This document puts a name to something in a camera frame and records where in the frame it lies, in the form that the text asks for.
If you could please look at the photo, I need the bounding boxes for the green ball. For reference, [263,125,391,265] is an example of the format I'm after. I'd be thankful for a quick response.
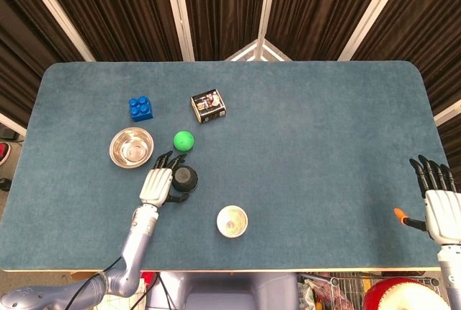
[173,130,196,153]

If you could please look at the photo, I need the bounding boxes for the black round object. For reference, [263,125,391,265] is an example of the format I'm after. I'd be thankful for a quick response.
[171,165,200,193]

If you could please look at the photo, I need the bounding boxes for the brown pleated curtain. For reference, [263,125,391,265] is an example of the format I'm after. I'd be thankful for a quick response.
[0,0,461,152]

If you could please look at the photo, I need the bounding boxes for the stainless steel bowl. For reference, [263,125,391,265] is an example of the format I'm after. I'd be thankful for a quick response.
[109,127,155,169]

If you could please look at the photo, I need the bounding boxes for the metal wire cart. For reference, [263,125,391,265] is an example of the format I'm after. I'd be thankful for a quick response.
[297,272,442,310]

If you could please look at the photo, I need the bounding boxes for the blue toy building brick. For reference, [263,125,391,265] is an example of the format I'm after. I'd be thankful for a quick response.
[128,95,154,123]

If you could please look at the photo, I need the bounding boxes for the blue-grey robot torso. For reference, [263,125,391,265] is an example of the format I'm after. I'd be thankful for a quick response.
[146,271,300,310]

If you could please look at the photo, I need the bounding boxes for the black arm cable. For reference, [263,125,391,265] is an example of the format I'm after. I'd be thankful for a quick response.
[63,255,123,310]

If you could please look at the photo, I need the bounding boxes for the white partition frame post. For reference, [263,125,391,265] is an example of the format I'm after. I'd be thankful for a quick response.
[256,0,280,43]
[434,99,461,125]
[0,111,28,138]
[16,0,97,62]
[161,0,195,61]
[338,0,410,61]

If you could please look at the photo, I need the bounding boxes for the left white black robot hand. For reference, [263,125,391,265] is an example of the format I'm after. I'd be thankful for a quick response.
[138,151,191,207]

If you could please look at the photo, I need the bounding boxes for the blue felt table mat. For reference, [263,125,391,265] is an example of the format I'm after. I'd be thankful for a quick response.
[0,60,446,273]

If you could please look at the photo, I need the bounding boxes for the small printed box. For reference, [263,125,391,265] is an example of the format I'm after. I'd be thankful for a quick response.
[190,87,228,125]

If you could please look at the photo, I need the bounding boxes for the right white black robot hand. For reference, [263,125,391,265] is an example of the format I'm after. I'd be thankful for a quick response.
[393,154,461,244]

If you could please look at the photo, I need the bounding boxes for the red white floor item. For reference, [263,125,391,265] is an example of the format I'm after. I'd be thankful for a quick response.
[0,142,12,167]

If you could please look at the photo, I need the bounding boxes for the white triangular frame foot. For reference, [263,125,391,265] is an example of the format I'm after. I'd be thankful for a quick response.
[225,38,291,62]

